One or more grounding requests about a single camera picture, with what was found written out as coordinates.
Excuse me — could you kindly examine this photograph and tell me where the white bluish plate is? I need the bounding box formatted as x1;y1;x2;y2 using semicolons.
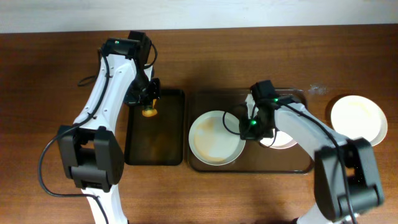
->
188;110;246;166

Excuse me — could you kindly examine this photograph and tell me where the black tray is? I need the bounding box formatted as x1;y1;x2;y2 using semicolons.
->
124;89;185;166

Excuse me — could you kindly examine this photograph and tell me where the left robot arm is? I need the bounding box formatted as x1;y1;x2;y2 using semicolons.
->
57;31;160;223

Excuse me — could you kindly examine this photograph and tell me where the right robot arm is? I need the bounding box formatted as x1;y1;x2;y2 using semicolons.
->
239;80;385;223

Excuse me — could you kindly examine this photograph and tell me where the green yellow sponge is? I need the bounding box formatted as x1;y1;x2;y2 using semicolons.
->
142;99;158;118

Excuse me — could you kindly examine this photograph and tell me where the brown tray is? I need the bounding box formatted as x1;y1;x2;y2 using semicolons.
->
186;89;313;174

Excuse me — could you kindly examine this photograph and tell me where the white pinkish plate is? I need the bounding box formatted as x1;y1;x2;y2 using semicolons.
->
260;131;297;149

